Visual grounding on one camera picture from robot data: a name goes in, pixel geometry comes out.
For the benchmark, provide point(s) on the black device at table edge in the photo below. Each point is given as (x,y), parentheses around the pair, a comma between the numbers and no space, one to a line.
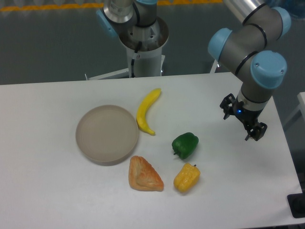
(297,205)

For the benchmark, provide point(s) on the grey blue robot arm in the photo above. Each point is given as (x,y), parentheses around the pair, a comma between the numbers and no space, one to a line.
(243,53)

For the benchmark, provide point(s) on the green pepper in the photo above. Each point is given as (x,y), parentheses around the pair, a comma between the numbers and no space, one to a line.
(184,145)

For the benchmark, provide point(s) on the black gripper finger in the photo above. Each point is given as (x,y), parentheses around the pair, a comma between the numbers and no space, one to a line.
(255,131)
(227,106)

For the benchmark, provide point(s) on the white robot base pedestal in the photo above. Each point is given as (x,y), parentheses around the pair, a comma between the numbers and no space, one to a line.
(143,51)

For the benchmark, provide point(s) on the yellow pepper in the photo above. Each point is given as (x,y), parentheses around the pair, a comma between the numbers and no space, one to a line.
(187,178)

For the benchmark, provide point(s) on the beige round plate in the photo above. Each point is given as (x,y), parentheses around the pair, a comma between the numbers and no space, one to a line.
(107,134)

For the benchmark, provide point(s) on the triangular puff pastry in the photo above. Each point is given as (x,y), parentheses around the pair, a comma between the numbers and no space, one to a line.
(142,176)

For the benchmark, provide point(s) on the yellow banana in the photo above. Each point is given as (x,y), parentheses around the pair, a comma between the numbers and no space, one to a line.
(143,108)

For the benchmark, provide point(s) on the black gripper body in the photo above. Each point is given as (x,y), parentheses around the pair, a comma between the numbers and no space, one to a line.
(248,112)

